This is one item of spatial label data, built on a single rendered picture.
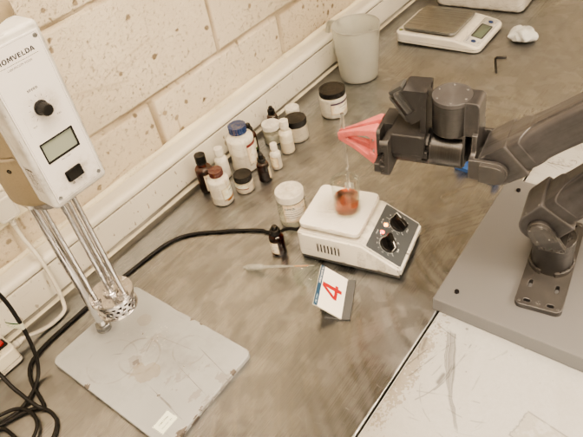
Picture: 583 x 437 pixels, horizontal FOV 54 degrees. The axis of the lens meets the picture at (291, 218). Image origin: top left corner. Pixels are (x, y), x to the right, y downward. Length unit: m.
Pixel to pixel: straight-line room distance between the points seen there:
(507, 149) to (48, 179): 0.59
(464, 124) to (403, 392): 0.41
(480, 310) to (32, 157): 0.69
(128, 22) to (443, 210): 0.72
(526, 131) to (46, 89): 0.60
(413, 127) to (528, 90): 0.71
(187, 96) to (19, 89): 0.72
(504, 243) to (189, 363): 0.58
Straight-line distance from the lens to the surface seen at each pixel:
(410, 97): 0.86
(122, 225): 1.24
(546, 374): 0.97
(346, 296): 1.03
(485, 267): 1.04
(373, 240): 1.04
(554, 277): 1.02
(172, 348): 1.03
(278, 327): 1.01
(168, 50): 1.28
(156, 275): 1.17
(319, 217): 1.06
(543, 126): 0.83
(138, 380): 1.01
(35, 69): 0.66
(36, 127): 0.67
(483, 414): 0.92
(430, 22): 1.82
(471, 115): 0.85
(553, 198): 0.91
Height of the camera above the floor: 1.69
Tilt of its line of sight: 41 degrees down
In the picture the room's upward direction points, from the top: 11 degrees counter-clockwise
